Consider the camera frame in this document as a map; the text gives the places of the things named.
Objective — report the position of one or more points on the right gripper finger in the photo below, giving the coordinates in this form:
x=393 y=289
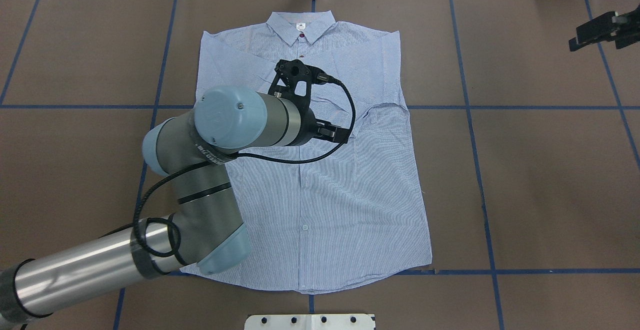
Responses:
x=622 y=29

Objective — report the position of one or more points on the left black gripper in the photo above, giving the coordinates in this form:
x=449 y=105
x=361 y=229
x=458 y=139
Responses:
x=307 y=123

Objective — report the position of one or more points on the light blue striped shirt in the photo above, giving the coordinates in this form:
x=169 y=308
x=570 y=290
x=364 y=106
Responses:
x=353 y=218

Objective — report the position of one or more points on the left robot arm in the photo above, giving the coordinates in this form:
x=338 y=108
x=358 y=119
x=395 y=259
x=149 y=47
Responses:
x=190 y=216

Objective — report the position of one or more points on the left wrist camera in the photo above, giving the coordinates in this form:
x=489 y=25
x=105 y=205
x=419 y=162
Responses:
x=288 y=74

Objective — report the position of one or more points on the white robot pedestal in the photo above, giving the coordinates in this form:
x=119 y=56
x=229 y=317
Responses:
x=311 y=321

